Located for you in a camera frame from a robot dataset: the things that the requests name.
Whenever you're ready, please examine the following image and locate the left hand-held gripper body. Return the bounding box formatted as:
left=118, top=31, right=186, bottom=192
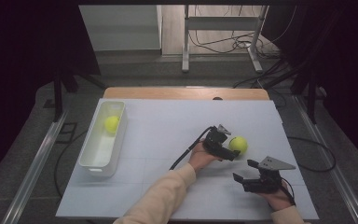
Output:
left=202, top=123, right=232, bottom=155

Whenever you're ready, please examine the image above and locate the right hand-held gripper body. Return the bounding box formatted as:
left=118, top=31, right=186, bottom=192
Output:
left=241, top=156, right=296, bottom=194

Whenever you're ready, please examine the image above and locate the yellow tennis ball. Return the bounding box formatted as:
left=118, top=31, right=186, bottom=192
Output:
left=228, top=135, right=249, bottom=156
left=103, top=115, right=121, bottom=134

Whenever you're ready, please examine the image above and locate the white plastic bin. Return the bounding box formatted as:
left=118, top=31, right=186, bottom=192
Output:
left=77, top=100, right=129, bottom=178

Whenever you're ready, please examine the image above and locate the person's right hand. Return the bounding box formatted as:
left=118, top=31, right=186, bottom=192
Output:
left=255, top=180, right=294, bottom=212

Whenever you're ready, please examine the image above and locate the person's left hand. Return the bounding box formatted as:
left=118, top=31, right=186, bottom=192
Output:
left=187, top=141, right=222, bottom=175

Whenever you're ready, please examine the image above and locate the white board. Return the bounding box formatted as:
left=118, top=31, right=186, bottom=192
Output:
left=55, top=98, right=320, bottom=220

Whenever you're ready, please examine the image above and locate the wooden table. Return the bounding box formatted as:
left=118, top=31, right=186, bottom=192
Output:
left=103, top=87, right=270, bottom=101

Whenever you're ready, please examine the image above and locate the black tripod stand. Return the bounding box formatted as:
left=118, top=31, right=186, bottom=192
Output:
left=260, top=59, right=328, bottom=125
left=43, top=62, right=106, bottom=123

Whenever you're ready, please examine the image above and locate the grey metal stand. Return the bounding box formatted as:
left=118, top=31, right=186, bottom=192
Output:
left=181, top=4, right=269, bottom=74

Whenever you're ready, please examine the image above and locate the dark curtain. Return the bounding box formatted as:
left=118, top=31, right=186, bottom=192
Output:
left=260, top=0, right=358, bottom=175
left=0, top=0, right=101, bottom=188

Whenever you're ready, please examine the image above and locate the white cabinet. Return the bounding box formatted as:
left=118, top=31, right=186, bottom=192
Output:
left=78, top=4, right=163, bottom=52

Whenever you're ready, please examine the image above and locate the left hand-held gripper cable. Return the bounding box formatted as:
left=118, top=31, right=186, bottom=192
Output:
left=169, top=125, right=214, bottom=172

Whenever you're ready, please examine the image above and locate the hand-held gripper cable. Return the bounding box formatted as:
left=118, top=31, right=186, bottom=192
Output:
left=169, top=125, right=214, bottom=172
left=280, top=176, right=296, bottom=207

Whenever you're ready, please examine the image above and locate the right hand-held gripper cable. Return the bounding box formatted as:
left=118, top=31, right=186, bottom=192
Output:
left=280, top=176, right=296, bottom=207

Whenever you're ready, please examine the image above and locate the metal floor rail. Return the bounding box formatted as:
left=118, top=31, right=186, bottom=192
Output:
left=293, top=94, right=358, bottom=224
left=1, top=108, right=70, bottom=224

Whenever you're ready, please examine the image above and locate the black floor cable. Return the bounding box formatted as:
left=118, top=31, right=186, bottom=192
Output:
left=287, top=135, right=337, bottom=174
left=53, top=130, right=89, bottom=198

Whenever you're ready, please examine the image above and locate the tangle of black cables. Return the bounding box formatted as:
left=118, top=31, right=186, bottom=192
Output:
left=188, top=31, right=281, bottom=59

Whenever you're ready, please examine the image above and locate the black floor bracket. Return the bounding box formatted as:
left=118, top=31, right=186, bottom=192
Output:
left=55, top=121, right=78, bottom=145

